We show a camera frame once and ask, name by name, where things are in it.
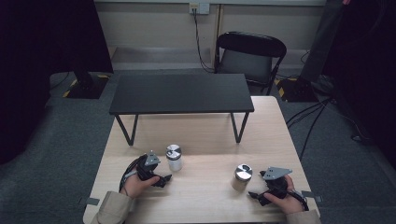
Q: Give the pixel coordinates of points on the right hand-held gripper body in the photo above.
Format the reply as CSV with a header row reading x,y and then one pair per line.
x,y
275,174

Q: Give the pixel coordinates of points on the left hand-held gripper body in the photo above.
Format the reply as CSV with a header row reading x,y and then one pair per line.
x,y
146,169

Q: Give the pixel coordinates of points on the white powder jar silver lid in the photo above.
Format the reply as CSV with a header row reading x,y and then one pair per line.
x,y
175,161

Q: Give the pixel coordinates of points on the brown powder jar silver lid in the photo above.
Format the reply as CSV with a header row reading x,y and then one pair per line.
x,y
241,182

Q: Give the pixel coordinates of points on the black shelf with metal legs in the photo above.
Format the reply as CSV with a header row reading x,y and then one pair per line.
x,y
182,93

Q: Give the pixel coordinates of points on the person's left hand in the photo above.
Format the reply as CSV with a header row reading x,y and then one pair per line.
x,y
137,186

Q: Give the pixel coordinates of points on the person's right hand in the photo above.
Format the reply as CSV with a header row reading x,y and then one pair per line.
x,y
288,203

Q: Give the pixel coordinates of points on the grey tape piece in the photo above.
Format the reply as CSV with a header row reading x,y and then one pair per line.
x,y
311,196
92,201

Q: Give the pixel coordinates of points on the black stand base yellow stripes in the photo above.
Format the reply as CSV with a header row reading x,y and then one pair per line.
x,y
90,90
295,91

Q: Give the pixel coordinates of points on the black folding chair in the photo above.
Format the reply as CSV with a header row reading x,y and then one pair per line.
x,y
249,59

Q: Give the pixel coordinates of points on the black curtain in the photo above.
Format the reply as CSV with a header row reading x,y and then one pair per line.
x,y
367,62
37,62

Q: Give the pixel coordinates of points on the grey stand post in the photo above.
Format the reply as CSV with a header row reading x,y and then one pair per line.
x,y
322,40

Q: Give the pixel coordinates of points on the white wall socket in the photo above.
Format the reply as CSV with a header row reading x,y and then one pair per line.
x,y
200,8

